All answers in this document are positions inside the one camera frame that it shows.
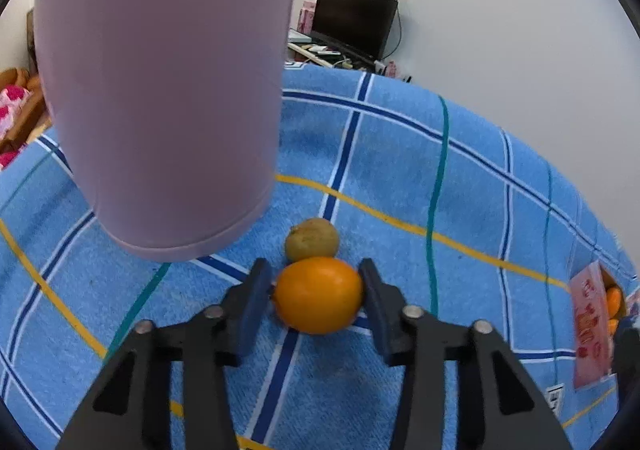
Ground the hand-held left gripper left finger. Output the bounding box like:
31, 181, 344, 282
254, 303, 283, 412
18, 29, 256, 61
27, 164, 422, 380
55, 257, 273, 450

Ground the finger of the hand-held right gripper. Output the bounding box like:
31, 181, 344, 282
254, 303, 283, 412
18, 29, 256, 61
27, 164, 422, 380
611, 325, 640, 383

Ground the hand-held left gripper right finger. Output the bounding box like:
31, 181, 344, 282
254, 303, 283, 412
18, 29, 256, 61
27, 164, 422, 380
359, 258, 573, 450

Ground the pink tin box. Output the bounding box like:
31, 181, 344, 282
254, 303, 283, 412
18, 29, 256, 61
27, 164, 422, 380
569, 262, 640, 391

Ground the medium orange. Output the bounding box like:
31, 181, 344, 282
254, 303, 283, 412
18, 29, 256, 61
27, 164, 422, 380
272, 256, 364, 335

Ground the small brown-green kiwi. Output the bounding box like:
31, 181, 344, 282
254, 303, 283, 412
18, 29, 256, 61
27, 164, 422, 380
285, 218, 340, 263

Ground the blue plaid blanket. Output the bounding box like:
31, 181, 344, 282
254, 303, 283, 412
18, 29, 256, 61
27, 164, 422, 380
0, 64, 640, 450

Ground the lilac electric kettle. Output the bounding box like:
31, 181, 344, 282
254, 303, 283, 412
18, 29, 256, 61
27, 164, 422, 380
34, 0, 307, 261

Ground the white television stand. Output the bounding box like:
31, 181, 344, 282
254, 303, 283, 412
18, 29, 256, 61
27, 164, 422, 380
286, 30, 401, 78

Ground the black flat television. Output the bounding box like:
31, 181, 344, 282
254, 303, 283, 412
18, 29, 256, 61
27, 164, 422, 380
310, 0, 399, 63

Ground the orange leather sofa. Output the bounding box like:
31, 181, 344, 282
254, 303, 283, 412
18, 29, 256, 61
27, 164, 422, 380
0, 67, 51, 153

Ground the pink gift box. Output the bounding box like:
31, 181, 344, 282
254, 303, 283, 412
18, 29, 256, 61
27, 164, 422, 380
297, 1, 318, 33

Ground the pink heart pillow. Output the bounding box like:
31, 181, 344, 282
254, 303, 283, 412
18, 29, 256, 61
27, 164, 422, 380
0, 84, 28, 135

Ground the black power cable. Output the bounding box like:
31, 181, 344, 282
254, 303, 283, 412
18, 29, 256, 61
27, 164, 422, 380
382, 0, 403, 60

